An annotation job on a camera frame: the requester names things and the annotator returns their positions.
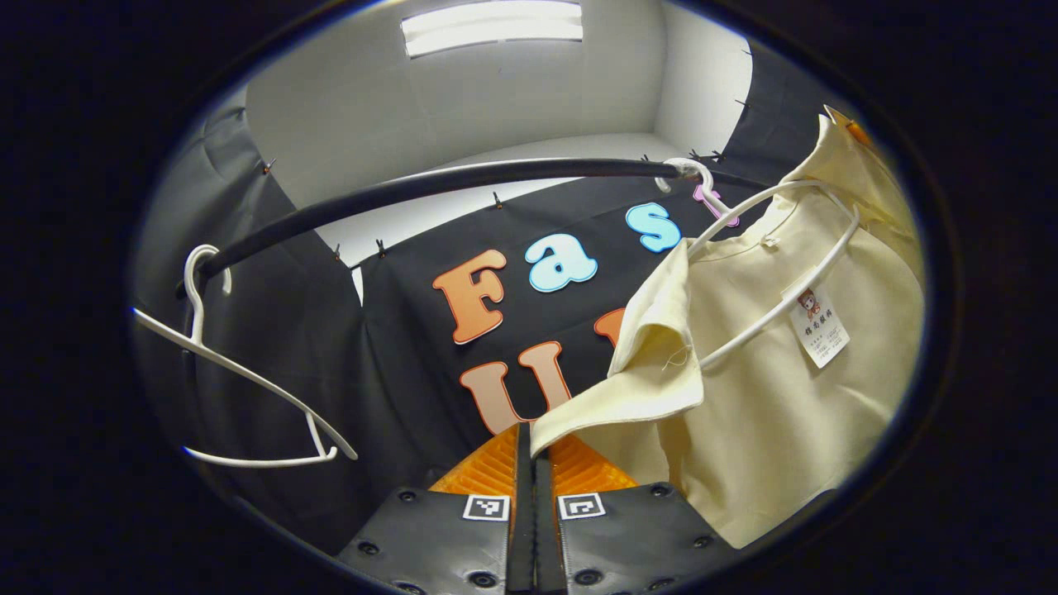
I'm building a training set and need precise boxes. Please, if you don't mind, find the black backdrop cloth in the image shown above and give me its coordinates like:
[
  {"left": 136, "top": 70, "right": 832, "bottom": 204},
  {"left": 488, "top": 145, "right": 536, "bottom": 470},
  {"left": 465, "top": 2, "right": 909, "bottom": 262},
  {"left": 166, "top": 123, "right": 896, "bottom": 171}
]
[{"left": 132, "top": 41, "right": 827, "bottom": 555}]

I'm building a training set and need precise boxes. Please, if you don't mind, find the rectangular ceiling light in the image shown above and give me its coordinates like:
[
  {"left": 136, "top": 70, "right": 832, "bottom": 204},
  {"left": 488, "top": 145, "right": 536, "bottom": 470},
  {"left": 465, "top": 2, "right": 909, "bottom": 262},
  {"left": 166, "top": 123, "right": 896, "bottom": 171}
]
[{"left": 401, "top": 0, "right": 584, "bottom": 59}]

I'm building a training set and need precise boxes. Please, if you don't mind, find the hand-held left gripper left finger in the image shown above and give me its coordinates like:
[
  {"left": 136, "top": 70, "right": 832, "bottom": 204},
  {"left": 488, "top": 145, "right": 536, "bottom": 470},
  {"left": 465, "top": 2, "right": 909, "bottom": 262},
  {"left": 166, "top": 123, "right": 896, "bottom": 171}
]
[{"left": 337, "top": 423, "right": 536, "bottom": 595}]

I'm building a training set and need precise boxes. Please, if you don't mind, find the white clothes hanger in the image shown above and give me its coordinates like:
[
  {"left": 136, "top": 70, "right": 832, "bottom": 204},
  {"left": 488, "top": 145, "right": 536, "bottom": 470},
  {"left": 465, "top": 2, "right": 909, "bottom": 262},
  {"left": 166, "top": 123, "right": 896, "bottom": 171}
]
[
  {"left": 655, "top": 157, "right": 862, "bottom": 371},
  {"left": 132, "top": 245, "right": 359, "bottom": 469}
]

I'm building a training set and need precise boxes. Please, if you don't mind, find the black clothes rack rail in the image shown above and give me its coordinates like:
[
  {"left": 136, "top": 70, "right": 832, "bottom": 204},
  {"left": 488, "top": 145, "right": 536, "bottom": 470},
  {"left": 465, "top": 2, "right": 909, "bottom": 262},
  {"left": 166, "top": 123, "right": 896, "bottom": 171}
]
[{"left": 174, "top": 157, "right": 770, "bottom": 298}]

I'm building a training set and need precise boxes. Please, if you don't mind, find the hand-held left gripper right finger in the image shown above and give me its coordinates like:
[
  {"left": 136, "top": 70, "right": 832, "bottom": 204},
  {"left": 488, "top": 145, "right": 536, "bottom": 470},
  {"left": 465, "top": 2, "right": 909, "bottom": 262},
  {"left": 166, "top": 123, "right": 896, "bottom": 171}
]
[{"left": 534, "top": 434, "right": 739, "bottom": 595}]

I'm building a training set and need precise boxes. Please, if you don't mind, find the cream button shirt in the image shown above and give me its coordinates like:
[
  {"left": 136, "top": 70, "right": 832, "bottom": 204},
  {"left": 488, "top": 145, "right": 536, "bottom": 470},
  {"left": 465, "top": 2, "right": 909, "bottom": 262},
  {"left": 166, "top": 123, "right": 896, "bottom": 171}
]
[{"left": 529, "top": 106, "right": 927, "bottom": 550}]

